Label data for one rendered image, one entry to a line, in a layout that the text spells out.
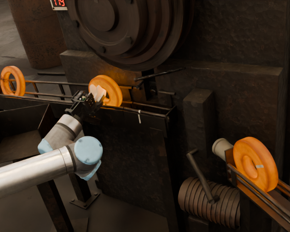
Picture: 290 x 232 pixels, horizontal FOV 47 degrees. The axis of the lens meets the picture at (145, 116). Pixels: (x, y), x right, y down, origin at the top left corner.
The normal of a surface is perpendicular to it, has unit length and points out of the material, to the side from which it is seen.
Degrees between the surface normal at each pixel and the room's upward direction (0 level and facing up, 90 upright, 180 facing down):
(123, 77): 90
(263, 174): 90
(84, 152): 46
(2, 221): 0
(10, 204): 0
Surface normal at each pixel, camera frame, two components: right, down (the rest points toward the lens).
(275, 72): -0.16, -0.85
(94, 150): 0.37, -0.39
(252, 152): -0.91, 0.33
